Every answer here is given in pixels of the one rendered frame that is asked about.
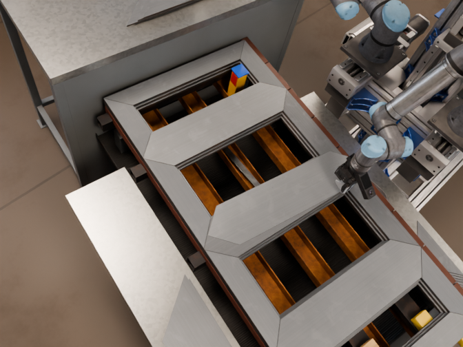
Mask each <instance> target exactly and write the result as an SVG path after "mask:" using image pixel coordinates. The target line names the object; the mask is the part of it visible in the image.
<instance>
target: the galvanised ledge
mask: <svg viewBox="0 0 463 347"><path fill-rule="evenodd" d="M301 100H302V102H303V103H304V104H305V105H306V106H307V107H308V108H309V109H310V111H311V112H312V113H313V114H314V117H316V118H317V119H318V120H319V121H320V122H321V123H322V125H323V126H324V127H325V128H326V130H327V131H328V132H329V133H330V134H331V135H332V136H333V137H334V139H335V140H336V141H337V142H338V144H339V145H340V146H341V147H342V148H343V149H344V150H345V151H346V153H347V154H348V155H349V156H350V155H351V154H353V153H356V152H357V150H359V148H360V147H361V145H360V144H359V143H358V141H357V140H356V139H355V138H354V137H353V136H352V135H351V134H350V133H349V131H348V130H347V129H346V128H345V127H344V125H343V124H342V123H341V122H340V121H339V120H338V119H337V118H336V117H335V116H334V115H333V114H332V113H331V112H330V111H329V110H328V109H327V108H326V107H325V106H326V105H325V104H324V103H323V102H322V101H321V100H320V98H319V97H318V96H317V95H316V94H315V92H312V93H310V94H308V95H306V96H304V97H302V98H301ZM367 173H368V175H369V177H370V180H371V181H372V182H374V183H375V184H376V185H377V186H379V188H381V190H383V192H385V194H386V195H387V201H388V202H389V203H390V204H391V206H392V207H393V208H394V210H393V211H397V212H398V213H399V215H400V216H401V217H402V218H403V220H404V221H405V222H406V223H407V224H408V225H409V226H410V227H411V229H412V230H413V231H414V232H415V234H416V235H418V234H417V221H418V222H419V223H420V224H421V225H422V226H423V227H424V229H425V230H426V231H427V232H428V233H429V235H430V236H431V237H432V238H433V239H434V240H435V241H436V243H437V244H438V245H439V246H440V248H441V249H442V250H443V251H444V252H445V253H446V254H447V255H448V257H449V258H450V259H451V260H452V261H453V263H454V264H455V265H456V266H457V267H458V268H459V270H461V272H462V273H463V261H461V259H460V258H459V257H458V256H457V255H456V254H455V253H454V252H453V250H452V249H451V248H450V247H449V246H448V244H447V243H446V242H445V241H444V240H443V239H442V238H441V237H440V236H439V234H438V233H437V232H436V231H435V230H434V228H433V227H432V226H431V225H430V224H429V223H428V222H427V221H426V220H425V219H424V217H423V216H422V215H421V214H420V212H419V211H418V210H417V209H416V208H415V207H414V206H413V205H412V204H411V202H410V201H409V200H408V199H407V198H406V196H405V195H404V194H403V193H402V192H401V191H400V190H399V189H398V188H397V187H396V185H395V184H394V183H393V182H392V181H391V179H390V178H389V177H388V176H387V175H386V174H385V172H383V170H382V169H381V168H380V167H379V166H378V165H377V163H376V162H375V163H374V164H373V166H372V167H371V168H370V169H369V170H368V172H367Z"/></svg>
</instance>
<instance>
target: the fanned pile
mask: <svg viewBox="0 0 463 347"><path fill-rule="evenodd" d="M417 234H418V237H419V238H420V239H421V241H423V243H424V245H423V246H425V245H426V246H427V247H428V249H429V250H430V251H431V252H432V254H434V256H435V257H436V258H437V259H438V260H439V261H440V263H441V264H442V265H443V266H444V268H445V269H446V270H447V271H448V272H449V273H450V274H451V275H452V277H453V278H454V279H455V280H456V282H457V283H458V284H459V285H460V286H461V287H462V288H463V273H462V272H461V270H459V268H458V267H457V266H456V265H455V264H454V263H453V261H452V260H451V259H450V258H449V257H448V255H447V254H446V253H445V252H444V251H443V250H442V249H441V248H440V246H439V245H438V244H437V243H436V241H435V240H434V239H433V238H432V237H431V236H430V235H429V233H428V232H427V231H426V230H425V229H424V227H423V226H422V225H421V224H420V223H419V222H418V221H417ZM456 282H455V283H456Z"/></svg>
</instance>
